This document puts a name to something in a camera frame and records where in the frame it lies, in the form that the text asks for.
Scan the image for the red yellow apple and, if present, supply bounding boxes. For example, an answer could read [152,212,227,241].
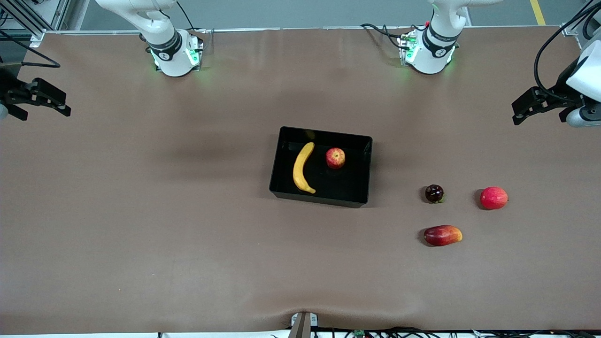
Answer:
[325,147,346,169]

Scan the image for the black plastic box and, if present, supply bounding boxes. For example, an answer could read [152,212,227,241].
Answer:
[269,126,373,208]

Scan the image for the yellow banana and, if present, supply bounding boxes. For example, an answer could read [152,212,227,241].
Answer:
[293,142,316,194]

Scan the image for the large red apple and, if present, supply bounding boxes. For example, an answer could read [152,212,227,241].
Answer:
[480,186,509,210]

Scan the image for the red mango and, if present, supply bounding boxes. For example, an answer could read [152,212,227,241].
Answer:
[424,224,463,247]

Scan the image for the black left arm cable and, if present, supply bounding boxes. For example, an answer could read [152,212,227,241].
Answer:
[533,0,601,101]

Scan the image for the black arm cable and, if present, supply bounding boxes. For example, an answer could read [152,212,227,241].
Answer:
[0,29,61,69]
[533,0,601,101]

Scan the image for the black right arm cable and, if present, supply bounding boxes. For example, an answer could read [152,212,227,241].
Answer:
[0,29,61,69]

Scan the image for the aluminium frame corner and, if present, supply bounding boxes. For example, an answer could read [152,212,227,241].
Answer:
[562,13,593,38]

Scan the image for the aluminium frame profile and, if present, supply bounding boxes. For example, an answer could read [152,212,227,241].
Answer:
[0,0,71,47]

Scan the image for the black right base cable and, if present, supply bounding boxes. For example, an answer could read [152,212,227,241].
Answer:
[176,0,207,33]

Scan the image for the black left base cables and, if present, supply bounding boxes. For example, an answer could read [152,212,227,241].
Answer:
[360,23,415,50]

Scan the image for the metal table edge rail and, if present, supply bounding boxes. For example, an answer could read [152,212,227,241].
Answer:
[45,25,566,35]

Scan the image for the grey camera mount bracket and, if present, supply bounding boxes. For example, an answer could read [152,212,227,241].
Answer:
[287,311,319,338]

